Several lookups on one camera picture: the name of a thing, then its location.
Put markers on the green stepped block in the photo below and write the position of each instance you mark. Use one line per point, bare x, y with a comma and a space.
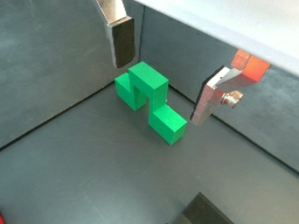
143, 85

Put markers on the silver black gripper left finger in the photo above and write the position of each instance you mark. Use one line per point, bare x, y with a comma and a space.
120, 30

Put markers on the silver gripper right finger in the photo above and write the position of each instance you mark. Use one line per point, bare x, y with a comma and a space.
220, 88

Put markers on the red base board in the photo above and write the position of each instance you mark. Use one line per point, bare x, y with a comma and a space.
1, 220

